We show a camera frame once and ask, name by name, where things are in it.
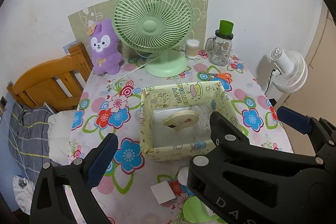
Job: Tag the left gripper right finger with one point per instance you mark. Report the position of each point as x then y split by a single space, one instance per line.
244 183

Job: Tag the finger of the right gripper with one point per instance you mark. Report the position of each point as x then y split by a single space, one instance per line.
320 132

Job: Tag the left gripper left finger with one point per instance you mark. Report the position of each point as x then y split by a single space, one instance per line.
50 203

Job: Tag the green case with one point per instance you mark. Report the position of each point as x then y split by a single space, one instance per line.
195 211

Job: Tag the white 45W charger box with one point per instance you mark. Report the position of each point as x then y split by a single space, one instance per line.
162 192

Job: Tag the white oval case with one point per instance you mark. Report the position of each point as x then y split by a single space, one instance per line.
183 175

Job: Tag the white patterned cloth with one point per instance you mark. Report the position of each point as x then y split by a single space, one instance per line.
23 190

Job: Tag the white pillow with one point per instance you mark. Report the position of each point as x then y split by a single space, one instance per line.
59 132

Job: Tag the floral tablecloth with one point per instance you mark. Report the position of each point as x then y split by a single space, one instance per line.
111 104

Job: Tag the grey plaid blanket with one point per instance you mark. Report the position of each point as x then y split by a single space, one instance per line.
28 139

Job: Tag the white clip fan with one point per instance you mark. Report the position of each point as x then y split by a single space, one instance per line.
293 70

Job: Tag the beige round compact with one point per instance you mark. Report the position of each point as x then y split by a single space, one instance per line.
182 119

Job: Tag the yellow cartoon storage box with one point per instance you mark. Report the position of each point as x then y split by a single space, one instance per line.
161 143

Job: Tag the wooden chair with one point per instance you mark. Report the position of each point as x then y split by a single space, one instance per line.
54 82

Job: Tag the purple plush bunny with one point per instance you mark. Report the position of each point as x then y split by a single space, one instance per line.
104 49

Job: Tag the glass jar green lid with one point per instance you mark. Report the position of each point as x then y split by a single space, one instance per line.
219 46

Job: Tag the cotton swab container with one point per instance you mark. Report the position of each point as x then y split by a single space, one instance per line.
192 48

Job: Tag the green desk fan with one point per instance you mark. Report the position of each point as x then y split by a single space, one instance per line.
155 27

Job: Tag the orange handled scissors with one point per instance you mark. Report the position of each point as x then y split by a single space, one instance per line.
225 76

